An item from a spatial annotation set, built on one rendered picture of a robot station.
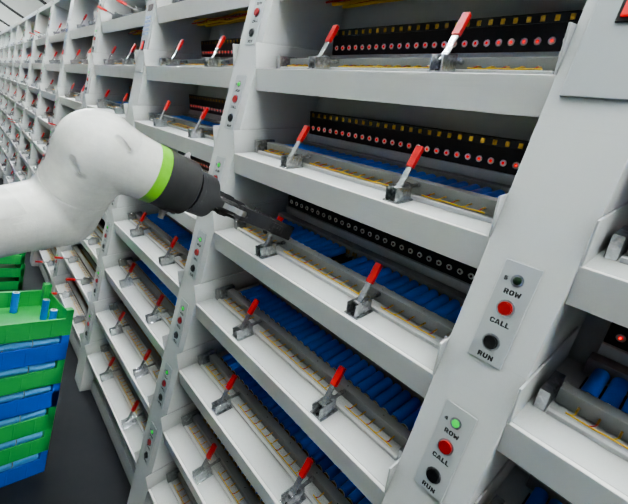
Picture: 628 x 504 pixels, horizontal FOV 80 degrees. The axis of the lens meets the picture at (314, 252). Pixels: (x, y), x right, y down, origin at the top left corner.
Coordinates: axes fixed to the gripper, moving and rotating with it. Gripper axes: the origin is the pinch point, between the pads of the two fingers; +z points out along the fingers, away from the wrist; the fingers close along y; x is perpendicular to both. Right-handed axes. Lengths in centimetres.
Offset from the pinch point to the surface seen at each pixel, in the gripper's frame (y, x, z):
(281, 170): 0.5, 10.6, -4.8
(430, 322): 36.8, -2.4, 4.4
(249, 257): -2.0, -8.2, -0.9
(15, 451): -50, -92, -10
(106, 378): -69, -80, 16
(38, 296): -70, -52, -15
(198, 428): -12, -59, 16
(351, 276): 20.2, -1.9, 4.2
